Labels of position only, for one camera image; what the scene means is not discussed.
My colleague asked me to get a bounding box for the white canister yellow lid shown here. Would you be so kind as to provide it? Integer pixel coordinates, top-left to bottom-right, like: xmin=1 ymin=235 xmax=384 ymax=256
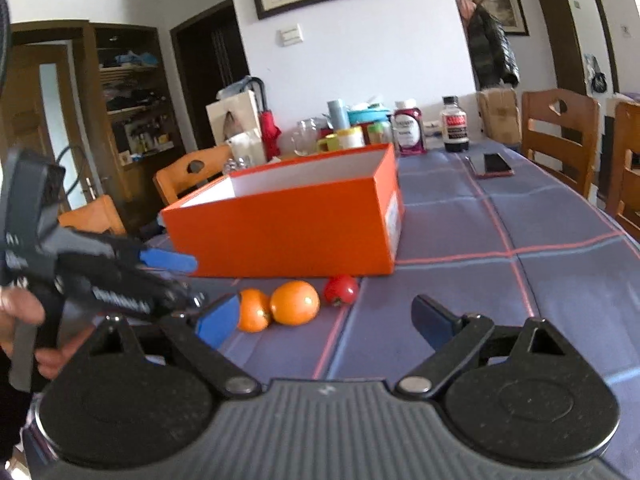
xmin=335 ymin=126 xmax=366 ymax=150

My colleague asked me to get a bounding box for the light blue thermos bottle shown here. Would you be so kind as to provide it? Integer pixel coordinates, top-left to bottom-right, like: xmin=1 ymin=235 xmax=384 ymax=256
xmin=328 ymin=99 xmax=350 ymax=131

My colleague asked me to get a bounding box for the red folded umbrella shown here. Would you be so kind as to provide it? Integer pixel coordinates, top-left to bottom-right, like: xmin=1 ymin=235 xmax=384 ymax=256
xmin=250 ymin=77 xmax=281 ymax=162

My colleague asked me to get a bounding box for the person's left hand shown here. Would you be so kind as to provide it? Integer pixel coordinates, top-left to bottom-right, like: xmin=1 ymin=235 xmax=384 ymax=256
xmin=0 ymin=284 xmax=97 ymax=380

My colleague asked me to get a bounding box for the dark brown medicine bottle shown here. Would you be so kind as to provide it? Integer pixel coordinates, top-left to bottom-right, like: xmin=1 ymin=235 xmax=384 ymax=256
xmin=440 ymin=96 xmax=470 ymax=153

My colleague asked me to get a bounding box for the blue plaid tablecloth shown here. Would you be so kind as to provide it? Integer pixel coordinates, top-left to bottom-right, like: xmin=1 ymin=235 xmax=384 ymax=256
xmin=222 ymin=150 xmax=639 ymax=478

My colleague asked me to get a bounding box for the cardboard box against wall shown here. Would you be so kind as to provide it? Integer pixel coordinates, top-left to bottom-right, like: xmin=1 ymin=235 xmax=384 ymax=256
xmin=476 ymin=88 xmax=522 ymax=145

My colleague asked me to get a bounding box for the brown wooden chair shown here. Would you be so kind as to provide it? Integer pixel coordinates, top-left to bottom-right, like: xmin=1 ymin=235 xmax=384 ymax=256
xmin=521 ymin=89 xmax=600 ymax=198
xmin=605 ymin=102 xmax=640 ymax=242

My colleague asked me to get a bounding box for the dark wooden shelf cabinet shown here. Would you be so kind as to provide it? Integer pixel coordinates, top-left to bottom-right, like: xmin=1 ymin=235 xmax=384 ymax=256
xmin=90 ymin=23 xmax=183 ymax=234

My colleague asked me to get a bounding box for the white wall switch panel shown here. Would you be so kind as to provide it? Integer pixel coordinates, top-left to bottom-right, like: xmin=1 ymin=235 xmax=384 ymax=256
xmin=278 ymin=24 xmax=304 ymax=48

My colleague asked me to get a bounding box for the black smartphone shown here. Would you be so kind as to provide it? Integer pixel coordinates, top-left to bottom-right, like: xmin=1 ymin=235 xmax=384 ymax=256
xmin=466 ymin=153 xmax=513 ymax=179

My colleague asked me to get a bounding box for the orange wooden chair left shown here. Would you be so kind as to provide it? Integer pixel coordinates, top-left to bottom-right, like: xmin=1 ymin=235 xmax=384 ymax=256
xmin=58 ymin=144 xmax=232 ymax=235

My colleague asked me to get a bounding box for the teal plastic container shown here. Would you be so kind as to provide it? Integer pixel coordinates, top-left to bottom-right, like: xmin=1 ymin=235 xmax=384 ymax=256
xmin=347 ymin=107 xmax=392 ymax=126

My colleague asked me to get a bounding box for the clear drinking glass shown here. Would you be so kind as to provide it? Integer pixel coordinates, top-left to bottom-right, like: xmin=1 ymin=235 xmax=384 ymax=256
xmin=222 ymin=157 xmax=252 ymax=174

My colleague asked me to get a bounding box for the small orange mandarin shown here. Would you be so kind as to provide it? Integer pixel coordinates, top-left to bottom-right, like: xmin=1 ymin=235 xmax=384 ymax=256
xmin=269 ymin=281 xmax=320 ymax=326

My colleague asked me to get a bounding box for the white paper shopping bag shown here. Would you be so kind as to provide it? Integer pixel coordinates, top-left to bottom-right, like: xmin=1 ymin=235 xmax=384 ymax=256
xmin=206 ymin=90 xmax=262 ymax=145

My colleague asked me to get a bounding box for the red tomato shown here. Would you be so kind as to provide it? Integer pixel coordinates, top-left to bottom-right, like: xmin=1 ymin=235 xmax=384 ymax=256
xmin=323 ymin=274 xmax=359 ymax=307

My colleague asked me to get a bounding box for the green lid white bottle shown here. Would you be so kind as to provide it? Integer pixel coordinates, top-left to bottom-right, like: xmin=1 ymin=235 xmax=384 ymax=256
xmin=367 ymin=122 xmax=393 ymax=145

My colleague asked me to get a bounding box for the yellow-green mug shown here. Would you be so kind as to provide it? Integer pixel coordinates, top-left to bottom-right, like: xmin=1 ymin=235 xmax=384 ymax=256
xmin=317 ymin=133 xmax=342 ymax=153

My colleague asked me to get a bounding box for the orange cardboard box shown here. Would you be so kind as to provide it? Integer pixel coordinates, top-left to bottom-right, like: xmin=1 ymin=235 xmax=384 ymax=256
xmin=160 ymin=144 xmax=404 ymax=278

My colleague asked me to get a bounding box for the purple Centrum vitamin bottle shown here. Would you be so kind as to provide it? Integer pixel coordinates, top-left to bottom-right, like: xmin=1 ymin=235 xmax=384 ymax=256
xmin=392 ymin=99 xmax=425 ymax=156

